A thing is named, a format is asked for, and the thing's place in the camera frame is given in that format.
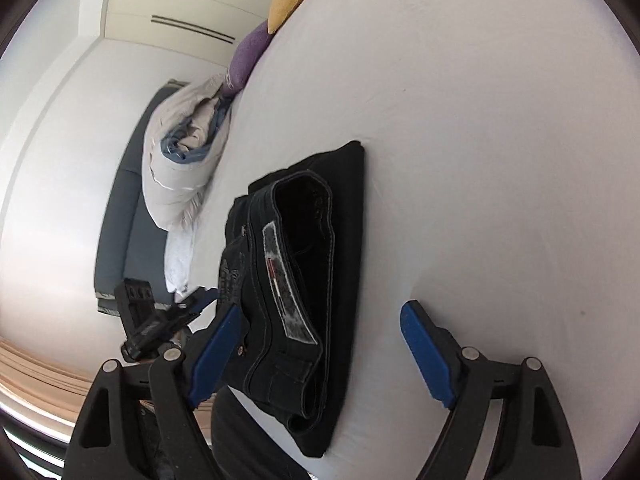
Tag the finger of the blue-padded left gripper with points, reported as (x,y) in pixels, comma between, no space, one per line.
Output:
(198,300)

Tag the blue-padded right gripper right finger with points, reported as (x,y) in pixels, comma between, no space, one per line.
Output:
(441,361)

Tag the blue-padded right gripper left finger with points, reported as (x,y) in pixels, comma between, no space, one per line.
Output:
(208,352)

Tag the black denim pants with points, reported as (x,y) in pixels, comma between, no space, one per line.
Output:
(292,265)

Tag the white flat pillow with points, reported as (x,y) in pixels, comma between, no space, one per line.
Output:
(179,250)

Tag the dark grey headboard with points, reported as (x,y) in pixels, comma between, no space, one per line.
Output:
(130,244)

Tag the rolled white duvet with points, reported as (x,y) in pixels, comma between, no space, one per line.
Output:
(182,147)

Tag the purple cushion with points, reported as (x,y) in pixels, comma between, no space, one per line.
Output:
(245,58)

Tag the white bed mattress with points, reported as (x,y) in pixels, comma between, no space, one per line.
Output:
(502,141)

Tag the cream wardrobe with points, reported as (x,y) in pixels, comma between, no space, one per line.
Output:
(207,29)

